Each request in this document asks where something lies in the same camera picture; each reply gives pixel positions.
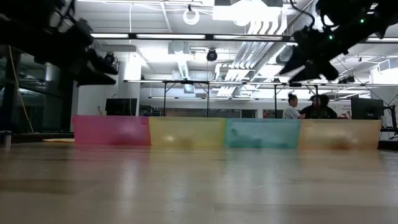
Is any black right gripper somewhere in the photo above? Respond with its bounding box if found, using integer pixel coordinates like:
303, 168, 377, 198
279, 26, 351, 83

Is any black equipment stand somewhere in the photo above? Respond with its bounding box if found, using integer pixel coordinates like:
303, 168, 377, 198
378, 104, 398, 147

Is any black ceiling dome camera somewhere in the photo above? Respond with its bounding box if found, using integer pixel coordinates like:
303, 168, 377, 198
103, 52, 116, 66

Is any white ring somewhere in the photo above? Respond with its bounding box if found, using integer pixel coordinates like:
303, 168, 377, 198
182, 7, 201, 26

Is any yellow plastic bin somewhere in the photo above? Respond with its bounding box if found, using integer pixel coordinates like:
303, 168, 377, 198
148, 116, 227, 147

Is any black overhead beam with lights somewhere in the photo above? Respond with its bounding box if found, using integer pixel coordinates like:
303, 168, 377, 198
90, 32, 398, 44

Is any black monitor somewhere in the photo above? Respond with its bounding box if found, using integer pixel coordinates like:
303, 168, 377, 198
350, 96, 385, 121
104, 98, 138, 116

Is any pink plastic bin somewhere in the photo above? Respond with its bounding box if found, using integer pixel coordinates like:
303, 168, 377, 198
72, 114, 151, 146

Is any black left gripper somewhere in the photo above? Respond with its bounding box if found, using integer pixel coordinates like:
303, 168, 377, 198
49, 17, 119, 87

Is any orange plastic bin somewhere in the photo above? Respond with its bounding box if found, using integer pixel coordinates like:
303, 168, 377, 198
298, 119, 382, 150

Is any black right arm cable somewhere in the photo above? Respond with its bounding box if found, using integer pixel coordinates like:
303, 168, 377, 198
289, 0, 315, 30

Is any yellow flat lid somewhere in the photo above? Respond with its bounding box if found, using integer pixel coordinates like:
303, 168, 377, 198
42, 138, 76, 144

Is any teal plastic bin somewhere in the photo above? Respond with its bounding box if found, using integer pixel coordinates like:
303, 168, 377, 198
224, 118, 302, 149

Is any black metal frame table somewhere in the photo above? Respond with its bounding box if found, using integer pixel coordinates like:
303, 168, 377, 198
162, 80, 211, 118
273, 83, 320, 119

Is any person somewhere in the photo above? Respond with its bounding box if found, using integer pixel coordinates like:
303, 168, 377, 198
282, 92, 307, 119
300, 94, 338, 119

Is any yellow cable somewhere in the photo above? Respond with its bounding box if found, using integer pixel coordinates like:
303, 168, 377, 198
7, 45, 34, 133

